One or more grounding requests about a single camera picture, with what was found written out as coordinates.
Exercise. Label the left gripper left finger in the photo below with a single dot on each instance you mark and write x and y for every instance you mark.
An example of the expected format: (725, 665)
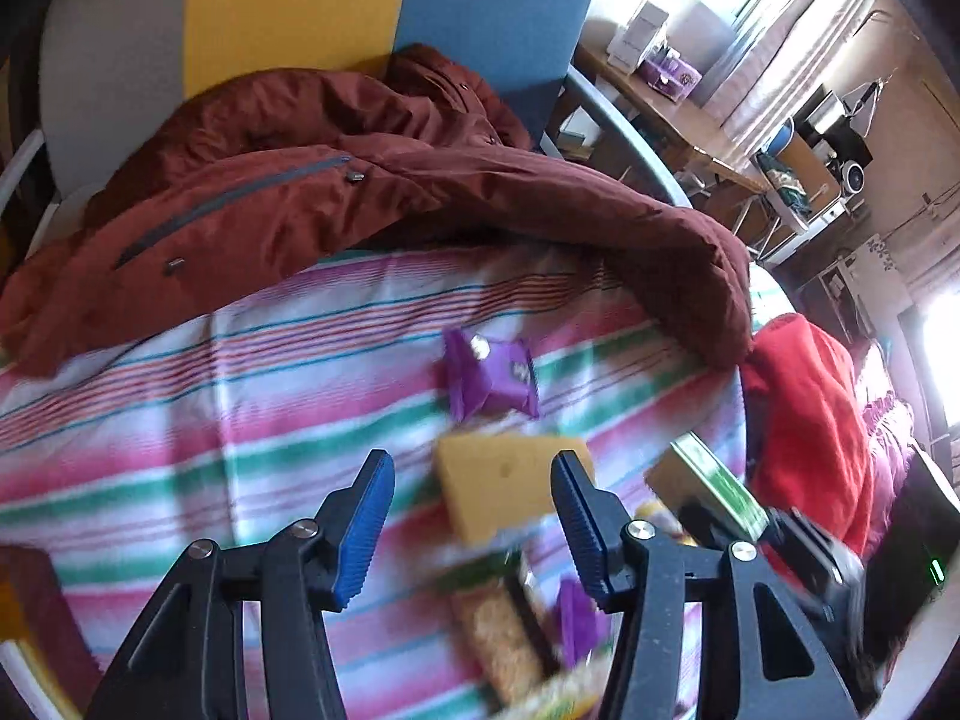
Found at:
(351, 521)

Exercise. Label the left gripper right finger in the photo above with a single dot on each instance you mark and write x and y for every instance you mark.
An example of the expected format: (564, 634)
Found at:
(592, 520)

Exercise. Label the green white tea box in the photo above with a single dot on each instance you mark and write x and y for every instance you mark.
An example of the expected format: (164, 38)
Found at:
(704, 494)

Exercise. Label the large yellow sponge block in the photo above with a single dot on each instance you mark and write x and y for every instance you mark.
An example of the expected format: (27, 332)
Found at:
(499, 483)

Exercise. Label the cracker packet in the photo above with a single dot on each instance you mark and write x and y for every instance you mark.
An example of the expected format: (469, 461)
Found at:
(494, 600)

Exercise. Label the purple snack packet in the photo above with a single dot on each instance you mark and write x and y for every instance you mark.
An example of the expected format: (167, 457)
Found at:
(487, 376)
(582, 628)

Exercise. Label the yellow sock bundle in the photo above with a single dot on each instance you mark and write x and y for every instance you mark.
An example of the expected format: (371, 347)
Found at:
(654, 512)

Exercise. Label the green rice snack bag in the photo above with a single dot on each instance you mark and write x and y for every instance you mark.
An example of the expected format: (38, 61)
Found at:
(571, 694)

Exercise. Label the wooden desk with clutter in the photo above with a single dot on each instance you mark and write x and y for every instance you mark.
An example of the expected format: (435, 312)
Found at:
(717, 175)

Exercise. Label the red fleece blanket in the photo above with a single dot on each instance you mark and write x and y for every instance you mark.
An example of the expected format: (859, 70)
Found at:
(809, 436)

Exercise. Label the maroon gold gift box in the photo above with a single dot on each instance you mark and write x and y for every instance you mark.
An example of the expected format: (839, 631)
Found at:
(35, 613)

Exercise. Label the maroon puffer jacket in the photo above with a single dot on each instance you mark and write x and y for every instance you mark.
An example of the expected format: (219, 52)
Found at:
(263, 176)

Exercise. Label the grey yellow blue headboard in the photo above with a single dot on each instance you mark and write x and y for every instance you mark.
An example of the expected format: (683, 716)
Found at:
(112, 71)

